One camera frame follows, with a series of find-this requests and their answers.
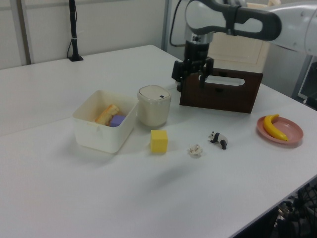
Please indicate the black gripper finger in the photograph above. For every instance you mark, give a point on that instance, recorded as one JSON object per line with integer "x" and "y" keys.
{"x": 202, "y": 79}
{"x": 181, "y": 84}

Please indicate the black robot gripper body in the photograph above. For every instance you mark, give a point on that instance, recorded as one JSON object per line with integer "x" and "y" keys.
{"x": 196, "y": 53}

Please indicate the orange glazed bread loaf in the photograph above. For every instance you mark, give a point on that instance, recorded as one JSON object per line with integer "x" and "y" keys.
{"x": 107, "y": 115}

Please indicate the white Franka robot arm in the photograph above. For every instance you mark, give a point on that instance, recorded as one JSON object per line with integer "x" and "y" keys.
{"x": 203, "y": 15}

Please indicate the cream plastic basket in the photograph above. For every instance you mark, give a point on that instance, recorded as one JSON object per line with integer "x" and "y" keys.
{"x": 99, "y": 135}

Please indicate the white plastic tray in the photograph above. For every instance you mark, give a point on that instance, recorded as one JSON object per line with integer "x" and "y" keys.
{"x": 224, "y": 81}

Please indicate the dark brown wooden box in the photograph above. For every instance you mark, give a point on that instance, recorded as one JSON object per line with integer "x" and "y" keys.
{"x": 223, "y": 100}

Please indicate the cream lidded trash can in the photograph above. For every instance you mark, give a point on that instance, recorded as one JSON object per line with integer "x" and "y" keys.
{"x": 153, "y": 109}

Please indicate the black white panda figurine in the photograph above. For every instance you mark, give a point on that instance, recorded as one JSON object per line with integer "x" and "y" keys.
{"x": 219, "y": 138}

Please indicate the yellow foam cube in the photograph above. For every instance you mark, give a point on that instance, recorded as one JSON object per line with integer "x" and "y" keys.
{"x": 159, "y": 142}

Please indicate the crumpled white paper ball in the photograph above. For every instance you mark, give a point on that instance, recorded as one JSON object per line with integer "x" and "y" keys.
{"x": 195, "y": 149}

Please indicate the purple foam cube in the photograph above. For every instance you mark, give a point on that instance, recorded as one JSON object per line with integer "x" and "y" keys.
{"x": 117, "y": 120}

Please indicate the yellow banana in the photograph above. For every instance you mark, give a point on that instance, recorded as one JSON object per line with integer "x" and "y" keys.
{"x": 272, "y": 129}

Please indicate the pink plate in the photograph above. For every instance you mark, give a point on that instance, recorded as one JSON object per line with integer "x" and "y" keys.
{"x": 293, "y": 132}

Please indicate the black pole stand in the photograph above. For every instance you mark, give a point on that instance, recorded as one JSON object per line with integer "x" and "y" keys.
{"x": 73, "y": 29}

